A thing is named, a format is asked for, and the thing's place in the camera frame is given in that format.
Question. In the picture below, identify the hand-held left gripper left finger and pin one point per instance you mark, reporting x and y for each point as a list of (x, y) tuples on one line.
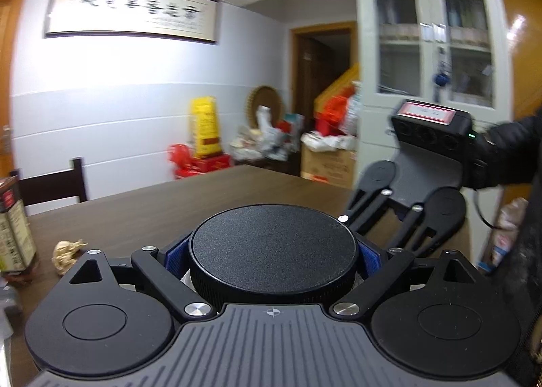
[(175, 253)]

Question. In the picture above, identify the brown cardboard box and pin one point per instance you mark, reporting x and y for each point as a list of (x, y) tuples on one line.
[(328, 167)]

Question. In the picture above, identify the dark medicine box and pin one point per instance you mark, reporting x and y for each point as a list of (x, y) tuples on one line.
[(15, 230)]

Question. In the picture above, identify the pile of plastic bags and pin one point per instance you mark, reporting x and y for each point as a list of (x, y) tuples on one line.
[(262, 145)]

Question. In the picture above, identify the white plastic bag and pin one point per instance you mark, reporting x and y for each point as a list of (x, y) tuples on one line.
[(263, 118)]

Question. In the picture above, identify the wooden door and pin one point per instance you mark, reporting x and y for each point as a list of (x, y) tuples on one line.
[(10, 52)]

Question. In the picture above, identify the yellow rice bag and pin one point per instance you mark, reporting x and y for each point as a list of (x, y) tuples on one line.
[(205, 129)]

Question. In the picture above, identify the glossy orange door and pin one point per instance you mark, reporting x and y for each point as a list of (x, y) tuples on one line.
[(525, 31)]

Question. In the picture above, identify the blue key tag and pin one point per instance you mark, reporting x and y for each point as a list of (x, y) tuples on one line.
[(441, 79)]

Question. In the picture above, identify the crumpled beige tissue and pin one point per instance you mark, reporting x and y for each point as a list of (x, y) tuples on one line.
[(67, 258)]

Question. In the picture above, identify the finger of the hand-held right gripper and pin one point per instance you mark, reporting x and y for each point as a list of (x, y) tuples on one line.
[(408, 228), (366, 211)]

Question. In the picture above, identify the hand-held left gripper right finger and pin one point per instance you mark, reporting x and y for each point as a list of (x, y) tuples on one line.
[(371, 260)]

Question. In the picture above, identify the wooden door frame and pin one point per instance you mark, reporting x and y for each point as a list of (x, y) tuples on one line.
[(296, 95)]

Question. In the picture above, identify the black jar lid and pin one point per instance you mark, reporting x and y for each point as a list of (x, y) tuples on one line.
[(273, 249)]

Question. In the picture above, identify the red plastic bag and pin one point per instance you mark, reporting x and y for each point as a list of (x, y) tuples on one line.
[(180, 155)]

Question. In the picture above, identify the round woven basket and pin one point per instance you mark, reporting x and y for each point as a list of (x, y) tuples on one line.
[(264, 101)]

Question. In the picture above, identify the framed calligraphy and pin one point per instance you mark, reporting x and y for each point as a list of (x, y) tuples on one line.
[(131, 12)]

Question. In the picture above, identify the dark wooden chair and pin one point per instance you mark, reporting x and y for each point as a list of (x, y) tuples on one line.
[(51, 188)]

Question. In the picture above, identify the red gift box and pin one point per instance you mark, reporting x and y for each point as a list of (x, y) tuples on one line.
[(209, 165)]

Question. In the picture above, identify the patterned plastic bag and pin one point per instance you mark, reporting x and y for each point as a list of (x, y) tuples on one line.
[(501, 234)]

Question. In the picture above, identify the person's right forearm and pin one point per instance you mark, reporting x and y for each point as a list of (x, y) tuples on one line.
[(516, 150)]

